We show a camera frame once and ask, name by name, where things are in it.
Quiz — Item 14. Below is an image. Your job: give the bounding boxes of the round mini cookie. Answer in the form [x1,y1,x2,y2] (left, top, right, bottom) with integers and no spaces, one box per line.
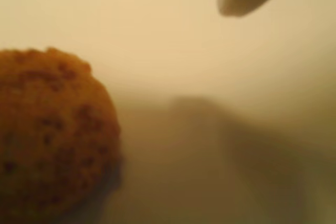
[0,47,123,224]

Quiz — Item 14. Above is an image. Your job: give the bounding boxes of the white paper sheet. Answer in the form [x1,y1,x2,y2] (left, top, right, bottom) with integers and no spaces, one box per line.
[0,0,336,224]

